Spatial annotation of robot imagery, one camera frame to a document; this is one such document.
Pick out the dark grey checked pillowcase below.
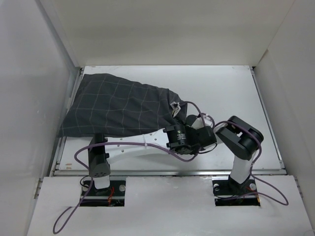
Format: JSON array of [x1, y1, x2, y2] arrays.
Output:
[[57, 73, 187, 138]]

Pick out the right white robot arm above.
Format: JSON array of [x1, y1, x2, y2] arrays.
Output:
[[186, 114, 264, 197]]

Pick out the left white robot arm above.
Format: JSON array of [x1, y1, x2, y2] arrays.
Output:
[[88, 125, 217, 195]]

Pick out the front white foam board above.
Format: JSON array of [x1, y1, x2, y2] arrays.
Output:
[[28, 176, 313, 236]]

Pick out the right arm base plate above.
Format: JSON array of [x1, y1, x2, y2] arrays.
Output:
[[212, 177, 260, 207]]

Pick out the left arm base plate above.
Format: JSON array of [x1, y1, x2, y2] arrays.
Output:
[[80, 179, 126, 207]]

